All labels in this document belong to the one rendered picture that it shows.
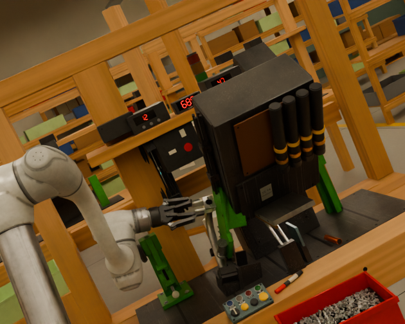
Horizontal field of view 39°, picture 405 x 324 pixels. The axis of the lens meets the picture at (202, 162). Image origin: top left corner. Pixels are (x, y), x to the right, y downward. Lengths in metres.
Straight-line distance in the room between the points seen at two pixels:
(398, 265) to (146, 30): 1.29
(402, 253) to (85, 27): 10.64
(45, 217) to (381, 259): 1.27
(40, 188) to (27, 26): 10.64
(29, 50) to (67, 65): 9.76
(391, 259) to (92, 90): 1.27
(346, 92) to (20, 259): 1.60
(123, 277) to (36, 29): 10.37
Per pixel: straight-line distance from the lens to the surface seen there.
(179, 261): 2.42
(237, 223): 2.05
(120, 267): 1.95
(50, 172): 1.52
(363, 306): 1.74
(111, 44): 2.31
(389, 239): 2.03
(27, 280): 1.53
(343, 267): 1.97
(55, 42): 12.10
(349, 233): 2.18
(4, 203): 1.56
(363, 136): 2.62
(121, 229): 2.03
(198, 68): 2.38
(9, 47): 12.06
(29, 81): 2.30
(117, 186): 9.05
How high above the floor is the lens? 1.73
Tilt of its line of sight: 10 degrees down
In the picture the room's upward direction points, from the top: 25 degrees counter-clockwise
